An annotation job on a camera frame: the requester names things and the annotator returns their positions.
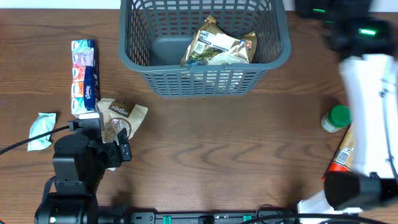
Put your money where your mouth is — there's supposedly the brown Pantree snack pouch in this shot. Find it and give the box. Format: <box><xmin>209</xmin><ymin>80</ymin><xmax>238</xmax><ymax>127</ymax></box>
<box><xmin>97</xmin><ymin>98</ymin><xmax>148</xmax><ymax>143</ymax></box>

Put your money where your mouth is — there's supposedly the Kleenex tissue multipack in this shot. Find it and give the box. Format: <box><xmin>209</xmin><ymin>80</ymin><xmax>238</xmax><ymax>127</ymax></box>
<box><xmin>70</xmin><ymin>39</ymin><xmax>101</xmax><ymax>117</ymax></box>

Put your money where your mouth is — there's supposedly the small teal tissue packet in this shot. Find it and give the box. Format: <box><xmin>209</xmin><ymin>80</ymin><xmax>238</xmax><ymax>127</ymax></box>
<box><xmin>27</xmin><ymin>113</ymin><xmax>57</xmax><ymax>151</ymax></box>

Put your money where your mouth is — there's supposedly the grey plastic basket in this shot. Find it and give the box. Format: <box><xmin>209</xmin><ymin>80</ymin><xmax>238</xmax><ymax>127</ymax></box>
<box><xmin>118</xmin><ymin>0</ymin><xmax>291</xmax><ymax>98</ymax></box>

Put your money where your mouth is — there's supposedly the gold coffee bag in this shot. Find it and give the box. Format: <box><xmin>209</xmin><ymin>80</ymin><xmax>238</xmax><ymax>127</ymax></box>
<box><xmin>180</xmin><ymin>16</ymin><xmax>257</xmax><ymax>67</ymax></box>

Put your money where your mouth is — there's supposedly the green lid jar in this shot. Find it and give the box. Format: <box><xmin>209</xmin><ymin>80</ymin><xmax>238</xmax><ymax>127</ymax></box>
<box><xmin>320</xmin><ymin>105</ymin><xmax>351</xmax><ymax>133</ymax></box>

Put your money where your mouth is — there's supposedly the orange pasta packet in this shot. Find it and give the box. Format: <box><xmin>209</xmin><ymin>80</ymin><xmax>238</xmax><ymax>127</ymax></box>
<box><xmin>322</xmin><ymin>126</ymin><xmax>355</xmax><ymax>180</ymax></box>

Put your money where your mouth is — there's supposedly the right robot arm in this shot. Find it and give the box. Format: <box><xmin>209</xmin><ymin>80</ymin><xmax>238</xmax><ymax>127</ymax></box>
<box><xmin>295</xmin><ymin>1</ymin><xmax>397</xmax><ymax>214</ymax></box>

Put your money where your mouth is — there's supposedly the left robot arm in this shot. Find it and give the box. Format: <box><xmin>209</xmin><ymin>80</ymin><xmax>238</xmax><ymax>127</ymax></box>
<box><xmin>34</xmin><ymin>113</ymin><xmax>132</xmax><ymax>224</ymax></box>

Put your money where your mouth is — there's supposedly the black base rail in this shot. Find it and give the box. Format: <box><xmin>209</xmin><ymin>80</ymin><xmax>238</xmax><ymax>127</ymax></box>
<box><xmin>130</xmin><ymin>209</ymin><xmax>359</xmax><ymax>224</ymax></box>

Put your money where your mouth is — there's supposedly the left black cable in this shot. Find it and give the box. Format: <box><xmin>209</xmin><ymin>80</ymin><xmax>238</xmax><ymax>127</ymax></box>
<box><xmin>0</xmin><ymin>125</ymin><xmax>70</xmax><ymax>156</ymax></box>

